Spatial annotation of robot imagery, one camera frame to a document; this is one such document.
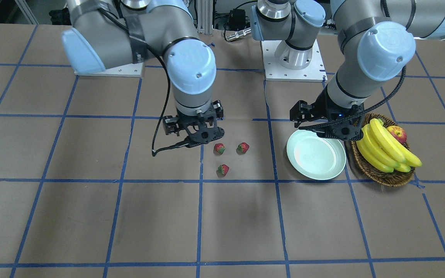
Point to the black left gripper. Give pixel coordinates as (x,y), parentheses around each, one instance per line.
(321,105)

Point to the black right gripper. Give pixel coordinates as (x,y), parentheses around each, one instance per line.
(169,125)

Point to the red strawberry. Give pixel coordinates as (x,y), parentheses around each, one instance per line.
(219,148)
(243,148)
(223,170)

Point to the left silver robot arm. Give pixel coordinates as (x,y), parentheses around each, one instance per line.
(377,39)

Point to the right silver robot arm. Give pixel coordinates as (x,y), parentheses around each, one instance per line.
(105,36)

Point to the pale green plate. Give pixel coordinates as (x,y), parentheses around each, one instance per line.
(315,157)

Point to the yellow banana bunch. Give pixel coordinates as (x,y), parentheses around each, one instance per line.
(383,151)

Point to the red yellow apple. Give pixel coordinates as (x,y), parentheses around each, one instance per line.
(398,133)

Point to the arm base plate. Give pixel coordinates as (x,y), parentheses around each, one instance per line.
(292,61)
(128,70)

